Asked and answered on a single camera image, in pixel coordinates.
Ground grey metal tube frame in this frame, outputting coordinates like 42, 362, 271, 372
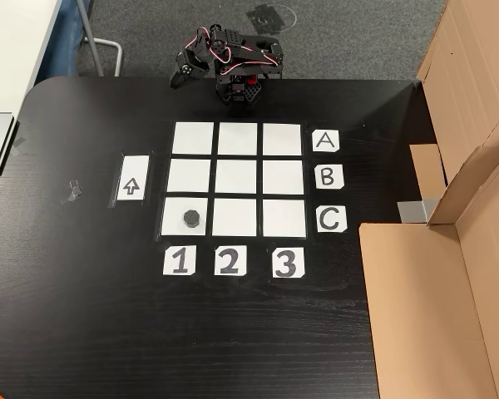
75, 0, 122, 78

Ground person's leg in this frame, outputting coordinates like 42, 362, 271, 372
36, 0, 95, 76

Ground white arrow paper sheet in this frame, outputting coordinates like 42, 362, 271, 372
116, 155, 151, 202

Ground crumpled grey tape piece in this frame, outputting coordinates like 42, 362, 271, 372
60, 179, 83, 206

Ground paper sheet letter A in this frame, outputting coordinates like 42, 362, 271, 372
312, 129, 341, 154

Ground paper sheet number 2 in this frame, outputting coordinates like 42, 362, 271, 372
214, 244, 248, 277

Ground paper sheet number 1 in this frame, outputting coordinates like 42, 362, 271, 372
162, 244, 198, 276

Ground white desk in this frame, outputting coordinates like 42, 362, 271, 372
0, 0, 63, 114

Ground paper sheet letter B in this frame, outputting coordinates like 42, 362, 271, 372
314, 164, 345, 190

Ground paper sheet letter C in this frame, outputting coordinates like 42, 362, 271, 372
316, 206, 348, 234

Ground paper sheet number 3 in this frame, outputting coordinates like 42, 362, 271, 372
271, 247, 306, 279

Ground brown cardboard panel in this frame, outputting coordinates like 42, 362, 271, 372
358, 97, 499, 399
409, 0, 499, 201

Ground black floor tape patch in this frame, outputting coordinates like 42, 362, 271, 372
245, 2, 285, 35

